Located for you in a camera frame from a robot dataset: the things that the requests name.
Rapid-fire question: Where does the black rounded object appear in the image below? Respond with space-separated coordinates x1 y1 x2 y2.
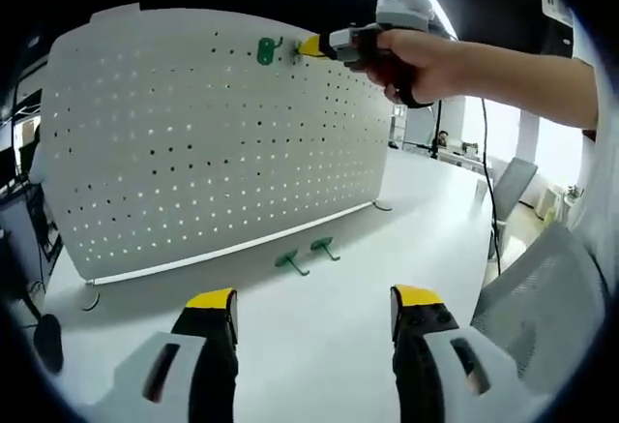
33 314 65 375

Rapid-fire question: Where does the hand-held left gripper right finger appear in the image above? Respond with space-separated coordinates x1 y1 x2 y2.
390 284 538 423

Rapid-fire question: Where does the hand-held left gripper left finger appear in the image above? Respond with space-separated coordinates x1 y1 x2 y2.
109 287 240 423

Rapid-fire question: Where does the grey mesh office chair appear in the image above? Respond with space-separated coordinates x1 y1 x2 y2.
471 222 611 381

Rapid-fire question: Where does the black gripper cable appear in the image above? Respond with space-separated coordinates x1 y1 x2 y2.
433 96 500 265

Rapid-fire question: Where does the white perforated mounting plate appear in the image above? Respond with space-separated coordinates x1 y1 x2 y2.
40 2 394 311

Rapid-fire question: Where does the person's right hand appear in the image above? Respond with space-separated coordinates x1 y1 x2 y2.
365 29 465 105

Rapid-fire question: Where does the black tripod stand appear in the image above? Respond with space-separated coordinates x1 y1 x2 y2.
427 101 442 161

